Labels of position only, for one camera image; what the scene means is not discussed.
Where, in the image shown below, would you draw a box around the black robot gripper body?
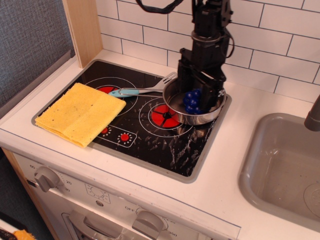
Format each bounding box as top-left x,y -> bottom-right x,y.
178,34 -> 230,84

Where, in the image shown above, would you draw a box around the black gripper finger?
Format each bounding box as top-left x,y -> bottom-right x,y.
177,65 -> 203,93
199,80 -> 224,113

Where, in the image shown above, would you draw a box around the blue toy grapes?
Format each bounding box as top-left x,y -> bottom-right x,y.
183,89 -> 203,115

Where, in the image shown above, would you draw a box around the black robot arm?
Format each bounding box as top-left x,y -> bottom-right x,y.
178,0 -> 233,115

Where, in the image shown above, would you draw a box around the black toy stove top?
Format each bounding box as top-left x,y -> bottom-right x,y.
32,60 -> 232,183

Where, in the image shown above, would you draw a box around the stainless steel pan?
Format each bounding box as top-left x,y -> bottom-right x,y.
110,73 -> 227,126

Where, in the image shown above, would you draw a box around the grey plastic sink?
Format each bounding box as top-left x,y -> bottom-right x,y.
239,113 -> 320,232

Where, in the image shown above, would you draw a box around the grey faucet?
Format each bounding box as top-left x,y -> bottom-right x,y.
304,95 -> 320,132

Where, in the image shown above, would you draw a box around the yellow folded cloth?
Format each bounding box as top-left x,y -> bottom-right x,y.
35,83 -> 126,148

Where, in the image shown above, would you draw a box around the grey right oven knob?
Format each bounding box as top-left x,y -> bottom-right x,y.
132,210 -> 165,240

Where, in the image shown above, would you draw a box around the grey oven knob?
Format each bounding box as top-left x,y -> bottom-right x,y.
132,210 -> 165,240
34,166 -> 60,193

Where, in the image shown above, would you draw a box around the white toy oven front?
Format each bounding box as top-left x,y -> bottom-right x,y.
13,154 -> 240,240

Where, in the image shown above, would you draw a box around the grey left oven knob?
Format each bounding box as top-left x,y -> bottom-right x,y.
34,166 -> 60,193

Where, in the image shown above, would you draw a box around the orange object bottom left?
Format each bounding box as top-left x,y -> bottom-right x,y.
12,230 -> 36,240

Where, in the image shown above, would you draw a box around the grey spatula blue handle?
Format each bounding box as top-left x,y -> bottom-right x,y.
108,72 -> 178,98

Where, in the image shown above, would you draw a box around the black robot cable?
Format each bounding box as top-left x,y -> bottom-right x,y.
134,0 -> 187,15

